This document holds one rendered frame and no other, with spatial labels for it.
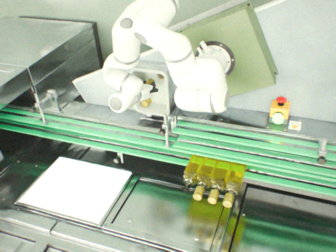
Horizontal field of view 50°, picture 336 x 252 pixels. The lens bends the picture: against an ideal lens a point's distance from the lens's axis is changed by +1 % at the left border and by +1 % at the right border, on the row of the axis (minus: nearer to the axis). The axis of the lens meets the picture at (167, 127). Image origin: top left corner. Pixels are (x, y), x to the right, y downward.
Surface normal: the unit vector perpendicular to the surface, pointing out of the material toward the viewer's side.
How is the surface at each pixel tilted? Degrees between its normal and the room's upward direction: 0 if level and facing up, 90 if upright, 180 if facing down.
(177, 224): 90
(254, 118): 90
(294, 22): 0
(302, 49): 0
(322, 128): 90
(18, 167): 90
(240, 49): 1
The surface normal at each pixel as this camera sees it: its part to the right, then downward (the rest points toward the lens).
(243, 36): -0.36, 0.58
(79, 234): -0.06, -0.81
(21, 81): 0.93, 0.16
